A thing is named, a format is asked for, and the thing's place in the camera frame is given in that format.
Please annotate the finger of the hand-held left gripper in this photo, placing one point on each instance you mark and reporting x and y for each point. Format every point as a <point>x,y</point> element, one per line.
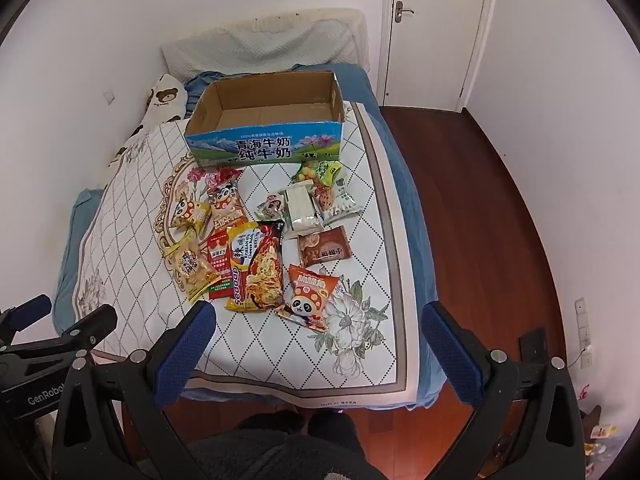
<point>32,304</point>
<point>97,317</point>

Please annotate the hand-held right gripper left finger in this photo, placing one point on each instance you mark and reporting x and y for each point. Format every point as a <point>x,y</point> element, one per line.
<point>187,347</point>

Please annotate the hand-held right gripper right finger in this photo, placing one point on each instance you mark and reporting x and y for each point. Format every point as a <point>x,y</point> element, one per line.
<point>450,347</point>

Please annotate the yellow puff ball packet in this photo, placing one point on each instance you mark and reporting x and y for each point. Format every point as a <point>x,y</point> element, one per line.
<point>192,267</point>

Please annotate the red crown print packet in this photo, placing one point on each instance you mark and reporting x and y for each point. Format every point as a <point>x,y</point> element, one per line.
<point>218,265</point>

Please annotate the yellow instant noodle packet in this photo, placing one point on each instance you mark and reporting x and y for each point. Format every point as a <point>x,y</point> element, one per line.
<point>239,260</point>

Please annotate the dark instant noodle packet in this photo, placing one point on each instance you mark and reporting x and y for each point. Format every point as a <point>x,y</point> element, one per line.
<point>265,270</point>

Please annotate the orange panda snack packet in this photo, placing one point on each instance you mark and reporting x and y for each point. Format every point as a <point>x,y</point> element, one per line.
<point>307,292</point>

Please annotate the red panda snack packet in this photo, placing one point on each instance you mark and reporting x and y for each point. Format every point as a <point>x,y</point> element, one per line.
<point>227,210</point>

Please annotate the woman print snack packet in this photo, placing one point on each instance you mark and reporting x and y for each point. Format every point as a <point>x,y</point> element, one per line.
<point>270,207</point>

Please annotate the cardboard box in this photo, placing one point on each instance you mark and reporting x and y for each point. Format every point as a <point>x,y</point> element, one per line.
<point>260,147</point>

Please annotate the quilted floral printed blanket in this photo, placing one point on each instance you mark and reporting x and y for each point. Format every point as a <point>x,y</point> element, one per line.
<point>125,240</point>

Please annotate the black flat object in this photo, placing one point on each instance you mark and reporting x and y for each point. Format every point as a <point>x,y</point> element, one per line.
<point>533,343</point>

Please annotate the yellow panda snack packet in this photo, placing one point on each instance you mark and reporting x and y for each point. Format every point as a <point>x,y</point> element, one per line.
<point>187,212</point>

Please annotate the brown snack packet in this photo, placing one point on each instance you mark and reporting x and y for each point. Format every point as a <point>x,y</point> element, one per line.
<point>322,246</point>

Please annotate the colourful printed bag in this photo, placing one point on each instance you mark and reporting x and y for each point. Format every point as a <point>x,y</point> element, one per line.
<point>600,430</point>

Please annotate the small red snack packet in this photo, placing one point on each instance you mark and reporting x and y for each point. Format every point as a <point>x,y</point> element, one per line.
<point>225,176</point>

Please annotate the bed with blue sheet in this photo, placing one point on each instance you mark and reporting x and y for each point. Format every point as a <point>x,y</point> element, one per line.
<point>402,175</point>

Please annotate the white grey snack packet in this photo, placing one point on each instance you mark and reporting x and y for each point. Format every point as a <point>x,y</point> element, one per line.
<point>345,201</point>

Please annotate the small red-brown snack packet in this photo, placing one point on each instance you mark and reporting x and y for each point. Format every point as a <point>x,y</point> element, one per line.
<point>322,196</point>

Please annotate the green packet with yellow balls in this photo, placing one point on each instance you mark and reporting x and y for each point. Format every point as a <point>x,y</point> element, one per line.
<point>307,174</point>

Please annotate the green snack packet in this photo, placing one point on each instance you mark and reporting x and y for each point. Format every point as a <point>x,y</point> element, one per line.
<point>330,170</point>

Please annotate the bear print pillow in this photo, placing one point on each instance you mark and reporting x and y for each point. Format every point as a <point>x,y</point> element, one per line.
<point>160,101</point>

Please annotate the white door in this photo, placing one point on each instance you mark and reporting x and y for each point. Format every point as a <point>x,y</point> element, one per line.
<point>435,35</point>

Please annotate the white textured pillow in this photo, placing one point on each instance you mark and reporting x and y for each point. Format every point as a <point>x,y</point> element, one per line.
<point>280,42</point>

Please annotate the white wall socket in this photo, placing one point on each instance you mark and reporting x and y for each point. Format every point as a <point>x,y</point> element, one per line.
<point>589,359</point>
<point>585,333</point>
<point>109,96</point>
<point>580,305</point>

